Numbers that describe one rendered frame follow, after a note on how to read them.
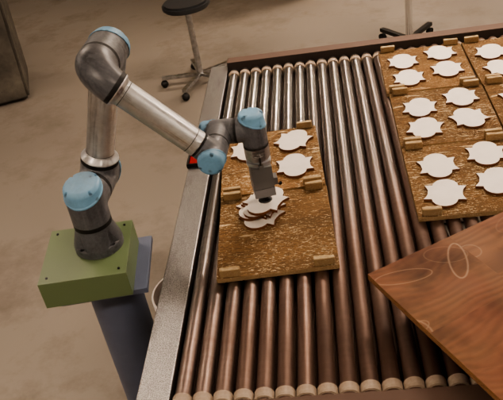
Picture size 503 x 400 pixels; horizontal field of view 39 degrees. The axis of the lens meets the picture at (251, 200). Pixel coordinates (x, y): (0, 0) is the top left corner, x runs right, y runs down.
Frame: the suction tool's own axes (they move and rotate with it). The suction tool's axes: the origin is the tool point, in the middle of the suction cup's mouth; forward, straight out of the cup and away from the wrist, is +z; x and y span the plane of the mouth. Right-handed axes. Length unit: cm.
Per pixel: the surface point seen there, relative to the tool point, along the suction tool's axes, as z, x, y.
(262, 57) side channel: 4, -20, 122
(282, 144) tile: 3.9, -13.2, 39.8
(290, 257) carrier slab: 5.0, -2.3, -22.9
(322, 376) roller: 7, 0, -67
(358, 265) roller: 6.6, -19.8, -31.1
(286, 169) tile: 3.9, -10.7, 22.9
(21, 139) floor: 99, 140, 296
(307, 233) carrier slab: 5.0, -9.5, -13.7
